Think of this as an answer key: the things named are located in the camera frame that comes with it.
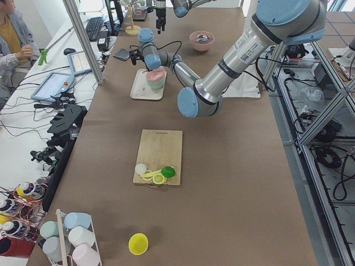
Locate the person in grey jacket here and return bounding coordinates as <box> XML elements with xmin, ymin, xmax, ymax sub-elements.
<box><xmin>1</xmin><ymin>0</ymin><xmax>40</xmax><ymax>107</ymax></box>

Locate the metal ice scoop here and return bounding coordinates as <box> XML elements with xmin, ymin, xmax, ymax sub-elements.
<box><xmin>195</xmin><ymin>34</ymin><xmax>209</xmax><ymax>44</ymax></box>

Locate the cup rack with cups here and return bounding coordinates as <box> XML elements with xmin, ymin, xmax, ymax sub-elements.
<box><xmin>38</xmin><ymin>209</ymin><xmax>103</xmax><ymax>265</ymax></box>

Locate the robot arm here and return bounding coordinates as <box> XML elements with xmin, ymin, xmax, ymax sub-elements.
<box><xmin>129</xmin><ymin>0</ymin><xmax>327</xmax><ymax>118</ymax></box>
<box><xmin>153</xmin><ymin>0</ymin><xmax>211</xmax><ymax>34</ymax></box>

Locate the cream rabbit tray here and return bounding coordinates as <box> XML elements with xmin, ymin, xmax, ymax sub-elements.
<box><xmin>130</xmin><ymin>69</ymin><xmax>164</xmax><ymax>101</ymax></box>

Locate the lemon slice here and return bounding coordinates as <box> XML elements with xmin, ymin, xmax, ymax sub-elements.
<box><xmin>141</xmin><ymin>170</ymin><xmax>153</xmax><ymax>181</ymax></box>

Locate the blue teach pendant far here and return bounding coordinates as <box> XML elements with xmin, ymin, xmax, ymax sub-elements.
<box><xmin>67</xmin><ymin>51</ymin><xmax>92</xmax><ymax>76</ymax></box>

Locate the blue teach pendant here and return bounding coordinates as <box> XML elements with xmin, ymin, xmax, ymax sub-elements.
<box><xmin>67</xmin><ymin>51</ymin><xmax>92</xmax><ymax>76</ymax></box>
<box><xmin>31</xmin><ymin>72</ymin><xmax>75</xmax><ymax>102</ymax></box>

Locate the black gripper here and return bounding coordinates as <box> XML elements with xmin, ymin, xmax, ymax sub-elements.
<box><xmin>155</xmin><ymin>0</ymin><xmax>166</xmax><ymax>34</ymax></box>
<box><xmin>129</xmin><ymin>48</ymin><xmax>141</xmax><ymax>65</ymax></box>

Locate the lemon half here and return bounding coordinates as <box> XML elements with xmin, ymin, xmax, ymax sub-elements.
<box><xmin>152</xmin><ymin>173</ymin><xmax>167</xmax><ymax>185</ymax></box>

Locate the black keyboard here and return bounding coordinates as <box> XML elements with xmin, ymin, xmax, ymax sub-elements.
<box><xmin>85</xmin><ymin>17</ymin><xmax>104</xmax><ymax>42</ymax></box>

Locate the yellow plastic knife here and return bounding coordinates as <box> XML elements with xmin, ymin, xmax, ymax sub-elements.
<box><xmin>140</xmin><ymin>169</ymin><xmax>161</xmax><ymax>176</ymax></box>

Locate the large pink ice bowl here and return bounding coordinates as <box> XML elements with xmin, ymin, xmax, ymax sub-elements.
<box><xmin>189</xmin><ymin>30</ymin><xmax>215</xmax><ymax>52</ymax></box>

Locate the small pink bowl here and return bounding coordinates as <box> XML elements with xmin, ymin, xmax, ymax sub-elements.
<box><xmin>146</xmin><ymin>68</ymin><xmax>166</xmax><ymax>83</ymax></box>

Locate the bamboo cutting board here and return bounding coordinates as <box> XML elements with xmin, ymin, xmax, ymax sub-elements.
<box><xmin>136</xmin><ymin>129</ymin><xmax>182</xmax><ymax>186</ymax></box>

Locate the grey folded cloth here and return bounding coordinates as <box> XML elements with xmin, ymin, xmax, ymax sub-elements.
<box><xmin>113</xmin><ymin>48</ymin><xmax>130</xmax><ymax>62</ymax></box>

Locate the wooden mug tree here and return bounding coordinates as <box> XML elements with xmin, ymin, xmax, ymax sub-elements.
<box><xmin>125</xmin><ymin>1</ymin><xmax>140</xmax><ymax>35</ymax></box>

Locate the blue teach pendant near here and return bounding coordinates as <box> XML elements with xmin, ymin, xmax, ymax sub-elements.
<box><xmin>31</xmin><ymin>72</ymin><xmax>75</xmax><ymax>102</ymax></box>

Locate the green bowl stack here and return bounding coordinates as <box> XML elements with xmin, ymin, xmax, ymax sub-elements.
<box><xmin>146</xmin><ymin>77</ymin><xmax>166</xmax><ymax>89</ymax></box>

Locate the green lime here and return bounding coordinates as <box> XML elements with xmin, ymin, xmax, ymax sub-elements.
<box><xmin>161</xmin><ymin>166</ymin><xmax>176</xmax><ymax>178</ymax></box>

